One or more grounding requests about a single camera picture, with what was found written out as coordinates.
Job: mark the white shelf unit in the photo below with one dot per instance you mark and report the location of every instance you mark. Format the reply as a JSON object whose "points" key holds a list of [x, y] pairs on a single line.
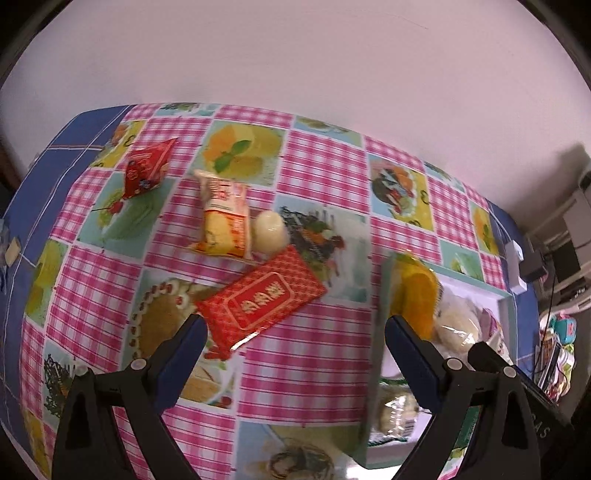
{"points": [[575, 207]]}

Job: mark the red patterned flat packet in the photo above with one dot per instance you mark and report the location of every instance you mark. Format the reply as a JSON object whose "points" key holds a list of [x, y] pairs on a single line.
{"points": [[263, 300]]}

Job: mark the white round bun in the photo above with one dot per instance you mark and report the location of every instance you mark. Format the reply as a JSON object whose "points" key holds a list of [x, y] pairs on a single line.
{"points": [[270, 230]]}

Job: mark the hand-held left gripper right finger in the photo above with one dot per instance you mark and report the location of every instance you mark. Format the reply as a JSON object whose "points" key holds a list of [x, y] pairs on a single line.
{"points": [[415, 364]]}

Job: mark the white power adapter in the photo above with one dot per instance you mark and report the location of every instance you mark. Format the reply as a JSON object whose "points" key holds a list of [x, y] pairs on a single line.
{"points": [[515, 258]]}

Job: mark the black power adapter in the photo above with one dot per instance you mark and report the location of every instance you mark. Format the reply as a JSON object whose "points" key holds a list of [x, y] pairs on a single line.
{"points": [[533, 267]]}

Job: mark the red triangular snack packet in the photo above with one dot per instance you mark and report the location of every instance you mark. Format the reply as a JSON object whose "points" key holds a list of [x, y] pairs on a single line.
{"points": [[147, 168]]}

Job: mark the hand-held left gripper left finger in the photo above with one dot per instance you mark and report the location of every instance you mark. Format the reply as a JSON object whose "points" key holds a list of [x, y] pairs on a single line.
{"points": [[182, 355]]}

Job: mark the pink striped packet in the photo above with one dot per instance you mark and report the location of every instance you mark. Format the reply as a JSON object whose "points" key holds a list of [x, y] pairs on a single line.
{"points": [[489, 323]]}

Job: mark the clear round bun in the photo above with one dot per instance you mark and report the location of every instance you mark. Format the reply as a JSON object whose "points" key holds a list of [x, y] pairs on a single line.
{"points": [[457, 327]]}

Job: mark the small pale tag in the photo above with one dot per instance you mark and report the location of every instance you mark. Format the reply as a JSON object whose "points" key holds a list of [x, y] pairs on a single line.
{"points": [[12, 251]]}

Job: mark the pink checkered printed tablecloth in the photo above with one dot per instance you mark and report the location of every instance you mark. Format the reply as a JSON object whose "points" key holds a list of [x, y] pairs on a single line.
{"points": [[323, 369]]}

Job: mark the teal patterned bag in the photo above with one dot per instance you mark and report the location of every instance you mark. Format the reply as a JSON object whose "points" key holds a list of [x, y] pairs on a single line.
{"points": [[565, 326]]}

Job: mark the orange yellow snack packet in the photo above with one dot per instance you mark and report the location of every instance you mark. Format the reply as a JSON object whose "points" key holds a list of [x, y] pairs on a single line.
{"points": [[224, 221]]}

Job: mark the clear cracker packet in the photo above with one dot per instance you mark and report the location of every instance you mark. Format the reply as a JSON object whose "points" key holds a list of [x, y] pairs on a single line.
{"points": [[395, 410]]}

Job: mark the white light green box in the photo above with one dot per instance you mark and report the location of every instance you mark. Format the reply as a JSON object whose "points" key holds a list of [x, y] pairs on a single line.
{"points": [[377, 350]]}

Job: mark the yellow transparent snack packet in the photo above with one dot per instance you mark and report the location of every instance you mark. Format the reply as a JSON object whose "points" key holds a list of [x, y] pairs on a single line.
{"points": [[415, 295]]}

